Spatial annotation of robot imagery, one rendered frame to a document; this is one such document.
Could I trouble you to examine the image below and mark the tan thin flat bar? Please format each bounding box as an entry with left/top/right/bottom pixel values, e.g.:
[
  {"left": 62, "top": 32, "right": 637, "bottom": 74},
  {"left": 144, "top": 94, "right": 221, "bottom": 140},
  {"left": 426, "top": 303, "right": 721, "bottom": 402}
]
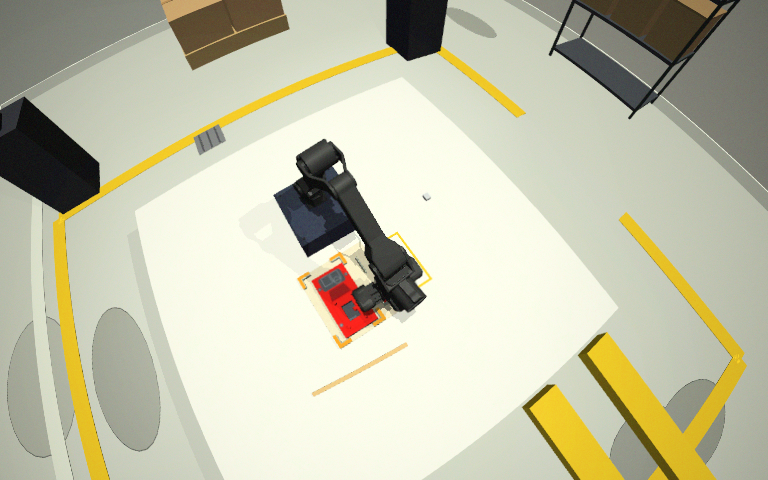
[{"left": 312, "top": 342, "right": 408, "bottom": 397}]

